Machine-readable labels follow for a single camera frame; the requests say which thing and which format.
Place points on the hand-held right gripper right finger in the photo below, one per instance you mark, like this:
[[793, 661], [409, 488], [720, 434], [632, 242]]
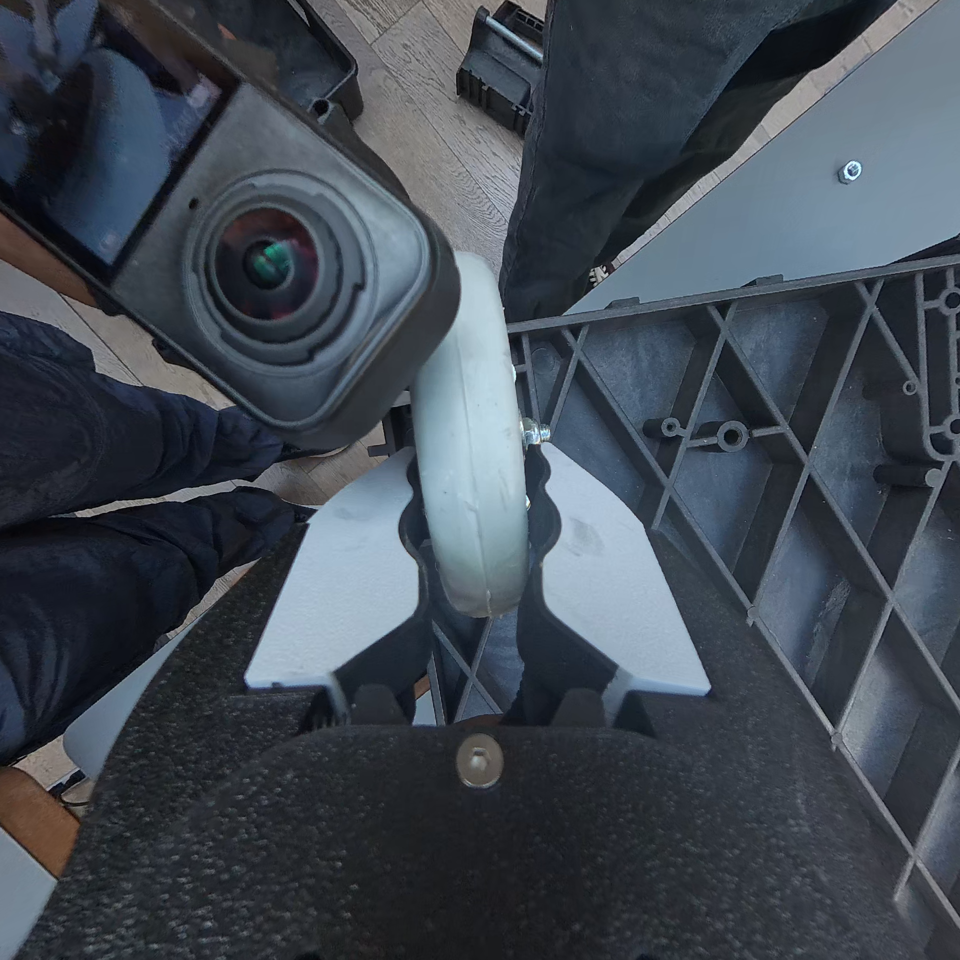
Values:
[[622, 592]]

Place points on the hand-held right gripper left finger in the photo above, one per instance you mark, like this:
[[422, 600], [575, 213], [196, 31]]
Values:
[[337, 585]]

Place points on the black ribbed plastic base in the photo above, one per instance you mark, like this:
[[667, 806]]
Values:
[[750, 487]]

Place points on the grey caster wheel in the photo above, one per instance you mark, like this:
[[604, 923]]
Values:
[[469, 465]]

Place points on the grey desk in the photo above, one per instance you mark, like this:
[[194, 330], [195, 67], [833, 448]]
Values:
[[787, 150]]

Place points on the black plastic tray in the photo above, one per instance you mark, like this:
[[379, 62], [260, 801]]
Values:
[[330, 60]]

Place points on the person's legs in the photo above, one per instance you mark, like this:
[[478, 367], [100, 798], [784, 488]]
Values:
[[112, 487]]

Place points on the black plastic part with rod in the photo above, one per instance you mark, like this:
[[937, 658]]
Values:
[[495, 82]]

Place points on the brown wooden board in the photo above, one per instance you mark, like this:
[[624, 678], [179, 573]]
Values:
[[30, 817]]

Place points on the silver metal nut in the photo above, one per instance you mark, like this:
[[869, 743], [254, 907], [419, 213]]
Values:
[[850, 171]]

